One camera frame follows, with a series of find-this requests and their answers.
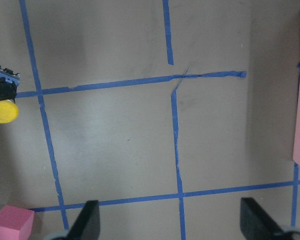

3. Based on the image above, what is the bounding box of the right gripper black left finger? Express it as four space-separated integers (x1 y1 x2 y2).
66 200 101 240

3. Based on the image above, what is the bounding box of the yellow push button switch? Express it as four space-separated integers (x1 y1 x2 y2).
0 64 21 125

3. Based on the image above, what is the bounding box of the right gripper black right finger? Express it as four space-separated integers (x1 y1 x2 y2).
240 197 289 240

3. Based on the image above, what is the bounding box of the pink foam cube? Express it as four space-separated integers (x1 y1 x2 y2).
0 205 35 240

